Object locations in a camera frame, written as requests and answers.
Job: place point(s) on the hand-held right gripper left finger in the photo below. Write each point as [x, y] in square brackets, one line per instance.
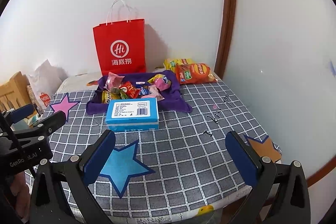
[101, 158]

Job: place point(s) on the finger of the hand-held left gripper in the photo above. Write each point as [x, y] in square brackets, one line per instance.
[22, 112]
[51, 121]

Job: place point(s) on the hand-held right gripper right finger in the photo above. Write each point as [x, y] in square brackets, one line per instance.
[240, 158]

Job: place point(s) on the green snack packet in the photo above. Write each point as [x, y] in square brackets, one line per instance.
[115, 92]

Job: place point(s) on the red snack packet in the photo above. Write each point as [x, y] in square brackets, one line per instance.
[130, 89]

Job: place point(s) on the clear pink snack packet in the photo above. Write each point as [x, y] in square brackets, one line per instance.
[114, 79]

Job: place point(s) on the dark blue cookie packet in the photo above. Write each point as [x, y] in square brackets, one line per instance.
[144, 90]

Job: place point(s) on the long pink snack packet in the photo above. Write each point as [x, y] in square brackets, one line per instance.
[153, 95]

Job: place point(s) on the purple cloth tray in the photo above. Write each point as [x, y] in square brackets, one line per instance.
[172, 100]

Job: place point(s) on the yellow and pink snack packet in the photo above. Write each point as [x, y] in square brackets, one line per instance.
[153, 79]

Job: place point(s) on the pink candy packet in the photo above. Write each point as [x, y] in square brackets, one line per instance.
[164, 82]

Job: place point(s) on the person's left forearm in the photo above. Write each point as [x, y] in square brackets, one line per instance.
[17, 190]

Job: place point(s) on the floral patterned box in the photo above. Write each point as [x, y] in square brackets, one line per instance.
[32, 98]

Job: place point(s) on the pink star patch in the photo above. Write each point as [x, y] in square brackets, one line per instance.
[63, 106]

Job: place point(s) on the blue star patch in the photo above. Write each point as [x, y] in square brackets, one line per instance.
[123, 166]

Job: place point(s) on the orange star patch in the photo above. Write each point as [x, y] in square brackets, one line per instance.
[262, 149]

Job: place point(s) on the white plastic shopping bag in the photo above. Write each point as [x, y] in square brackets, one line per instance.
[46, 77]

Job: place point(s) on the blue tissue box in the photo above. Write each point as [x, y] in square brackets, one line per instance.
[131, 112]

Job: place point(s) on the grey checked tablecloth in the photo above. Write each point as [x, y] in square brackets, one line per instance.
[183, 148]

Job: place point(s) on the orange chips bag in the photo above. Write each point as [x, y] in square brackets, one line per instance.
[197, 73]

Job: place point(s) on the red paper bag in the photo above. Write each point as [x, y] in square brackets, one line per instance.
[120, 50]

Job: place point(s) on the yellow chips bag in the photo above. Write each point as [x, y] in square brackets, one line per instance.
[176, 64]

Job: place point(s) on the wooden furniture frame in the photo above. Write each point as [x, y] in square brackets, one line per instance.
[13, 90]

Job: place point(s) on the brown wooden door frame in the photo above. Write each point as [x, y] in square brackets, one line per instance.
[227, 16]

